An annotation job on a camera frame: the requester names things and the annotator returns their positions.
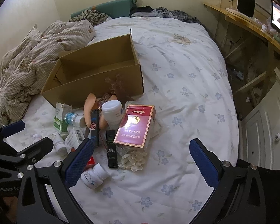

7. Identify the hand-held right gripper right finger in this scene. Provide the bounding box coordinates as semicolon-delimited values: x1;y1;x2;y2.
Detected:
189;138;270;224

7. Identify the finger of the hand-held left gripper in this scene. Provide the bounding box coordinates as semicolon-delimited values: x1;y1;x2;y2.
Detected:
13;137;54;166
0;120;26;151

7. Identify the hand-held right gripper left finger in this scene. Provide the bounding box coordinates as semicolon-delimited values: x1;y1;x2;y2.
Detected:
15;138;95;224

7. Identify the white red box with barcode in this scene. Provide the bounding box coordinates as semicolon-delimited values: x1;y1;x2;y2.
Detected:
65;128;95;166

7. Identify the white bottle with blue print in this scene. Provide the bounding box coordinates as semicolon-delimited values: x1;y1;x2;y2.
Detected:
80;163;110;190

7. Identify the small white bottle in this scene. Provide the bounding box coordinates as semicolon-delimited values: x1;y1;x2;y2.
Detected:
51;133;67;155

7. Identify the black box with green print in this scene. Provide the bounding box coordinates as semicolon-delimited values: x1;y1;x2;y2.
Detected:
106;130;119;168

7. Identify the white green medicine box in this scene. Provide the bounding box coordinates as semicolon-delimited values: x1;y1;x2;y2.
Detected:
53;102;73;135

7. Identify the small bottle with blue label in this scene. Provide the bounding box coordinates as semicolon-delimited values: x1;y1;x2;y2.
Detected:
65;113;87;128

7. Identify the clear bag of white pieces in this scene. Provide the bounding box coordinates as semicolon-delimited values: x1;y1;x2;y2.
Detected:
118;145;148;171

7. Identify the white plastic jar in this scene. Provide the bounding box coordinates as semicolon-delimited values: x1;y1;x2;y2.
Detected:
101;100;124;130

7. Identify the red cigarette carton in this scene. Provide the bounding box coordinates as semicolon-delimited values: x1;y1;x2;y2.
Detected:
113;105;155;149

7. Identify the brown cardboard box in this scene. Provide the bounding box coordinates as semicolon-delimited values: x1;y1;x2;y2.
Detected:
41;28;144;109

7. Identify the white cabinet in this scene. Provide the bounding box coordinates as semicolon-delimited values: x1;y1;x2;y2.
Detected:
239;68;280;171

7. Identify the checked beige quilt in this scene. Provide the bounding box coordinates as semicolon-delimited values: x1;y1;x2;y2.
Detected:
0;20;96;126

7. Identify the white floral bedsheet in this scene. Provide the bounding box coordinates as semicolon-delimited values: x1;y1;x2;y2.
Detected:
5;16;238;224

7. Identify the dark patterned cloth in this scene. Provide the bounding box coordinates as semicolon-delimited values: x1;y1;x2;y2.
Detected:
69;9;112;26

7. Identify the wooden desk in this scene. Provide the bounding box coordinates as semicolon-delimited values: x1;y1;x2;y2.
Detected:
203;2;280;108

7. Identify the dark grey patterned garment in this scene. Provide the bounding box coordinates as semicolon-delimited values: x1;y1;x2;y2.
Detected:
170;10;202;24

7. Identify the green pillow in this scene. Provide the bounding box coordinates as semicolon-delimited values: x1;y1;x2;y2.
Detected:
70;0;138;19

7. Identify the black garment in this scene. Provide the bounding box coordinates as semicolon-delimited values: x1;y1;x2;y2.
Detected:
129;5;155;17

